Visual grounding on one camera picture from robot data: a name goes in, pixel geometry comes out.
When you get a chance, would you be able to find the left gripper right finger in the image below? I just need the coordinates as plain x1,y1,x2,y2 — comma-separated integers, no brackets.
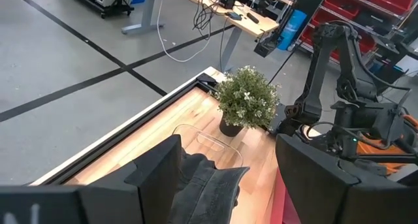
275,133,418,224

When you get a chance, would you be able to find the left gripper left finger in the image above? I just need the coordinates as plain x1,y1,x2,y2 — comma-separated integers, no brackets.
78,134,184,224

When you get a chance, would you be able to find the dark grey baseball cap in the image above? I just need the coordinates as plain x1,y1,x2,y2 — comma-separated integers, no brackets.
166,150,251,224

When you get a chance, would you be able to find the red plastic tray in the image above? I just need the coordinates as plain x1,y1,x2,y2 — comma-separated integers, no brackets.
269,167,303,224

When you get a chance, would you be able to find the clear plastic bin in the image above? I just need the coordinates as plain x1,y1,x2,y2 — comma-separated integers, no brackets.
172,123,245,172

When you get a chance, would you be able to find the metal storage shelf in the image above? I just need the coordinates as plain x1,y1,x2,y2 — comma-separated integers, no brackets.
295,0,418,74

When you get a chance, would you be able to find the blue cylinder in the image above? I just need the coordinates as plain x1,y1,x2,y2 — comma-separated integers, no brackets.
277,8,308,52

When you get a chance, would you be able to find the small potted green plant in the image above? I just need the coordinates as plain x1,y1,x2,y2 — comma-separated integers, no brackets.
214,65,281,138

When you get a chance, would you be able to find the black hanging device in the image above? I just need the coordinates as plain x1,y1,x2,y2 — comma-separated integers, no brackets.
253,33,280,58

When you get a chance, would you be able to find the wooden desk top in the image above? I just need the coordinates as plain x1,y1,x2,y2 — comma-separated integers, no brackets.
172,0,280,39

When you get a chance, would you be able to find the black remote control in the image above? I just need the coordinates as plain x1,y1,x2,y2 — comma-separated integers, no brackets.
246,12,261,25

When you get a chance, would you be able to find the grey desk leg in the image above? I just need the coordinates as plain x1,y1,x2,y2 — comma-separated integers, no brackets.
219,25,244,73
121,0,164,35

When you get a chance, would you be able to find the dark flat device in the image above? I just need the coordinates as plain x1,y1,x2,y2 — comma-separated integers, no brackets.
225,10,243,22

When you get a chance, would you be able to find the black equipment cart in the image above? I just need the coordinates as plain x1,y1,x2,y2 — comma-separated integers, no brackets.
57,0,135,20

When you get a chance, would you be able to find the small black box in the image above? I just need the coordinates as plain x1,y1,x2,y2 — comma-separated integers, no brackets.
217,0,236,10

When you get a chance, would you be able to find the black aluminium table frame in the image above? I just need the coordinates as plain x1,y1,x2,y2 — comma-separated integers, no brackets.
29,67,226,185

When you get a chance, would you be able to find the white floor cable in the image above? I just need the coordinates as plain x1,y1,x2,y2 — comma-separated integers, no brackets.
155,0,213,63

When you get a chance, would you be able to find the black cable bundle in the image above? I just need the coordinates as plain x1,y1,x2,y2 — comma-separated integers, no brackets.
192,0,216,42

